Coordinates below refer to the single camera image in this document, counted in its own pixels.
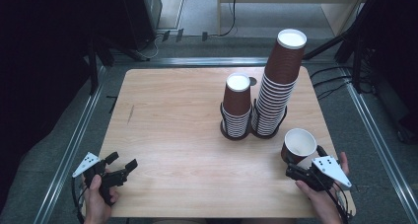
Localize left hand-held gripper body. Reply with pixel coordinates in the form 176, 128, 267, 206
72, 152, 132, 207

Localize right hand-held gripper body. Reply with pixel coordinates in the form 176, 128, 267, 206
285, 155, 353, 192

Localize brown paper cup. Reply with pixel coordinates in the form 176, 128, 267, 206
280, 127, 318, 169

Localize black wire cup holder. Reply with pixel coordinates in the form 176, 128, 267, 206
219, 98, 289, 142

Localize tall stack of brown cups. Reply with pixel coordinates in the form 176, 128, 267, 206
250, 29, 308, 138

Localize person's right hand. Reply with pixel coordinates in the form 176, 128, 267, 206
294, 151, 355, 219

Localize person's left hand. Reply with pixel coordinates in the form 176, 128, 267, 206
82, 174, 120, 218

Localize short stack of brown cups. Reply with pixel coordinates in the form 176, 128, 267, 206
221, 72, 252, 139

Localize black metal stand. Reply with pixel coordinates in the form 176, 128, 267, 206
86, 36, 114, 96

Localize black tripod stand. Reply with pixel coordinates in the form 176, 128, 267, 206
304, 0, 383, 62

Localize black computer tower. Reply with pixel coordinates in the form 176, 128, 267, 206
118, 0, 163, 51

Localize metal floor rail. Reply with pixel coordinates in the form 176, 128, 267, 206
33, 65, 107, 224
339, 67, 418, 224
111, 56, 268, 68

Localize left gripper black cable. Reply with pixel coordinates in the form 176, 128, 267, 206
71, 177, 88, 224

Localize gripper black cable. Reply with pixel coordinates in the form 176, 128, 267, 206
323, 181, 353, 224
71, 177, 88, 224

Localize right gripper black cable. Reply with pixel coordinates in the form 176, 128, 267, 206
323, 181, 353, 224

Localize black floor cables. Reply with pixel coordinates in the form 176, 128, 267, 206
309, 64, 356, 101

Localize white floor cable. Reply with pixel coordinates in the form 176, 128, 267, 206
139, 33, 166, 60

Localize black hanging cable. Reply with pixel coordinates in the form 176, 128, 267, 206
218, 0, 239, 38

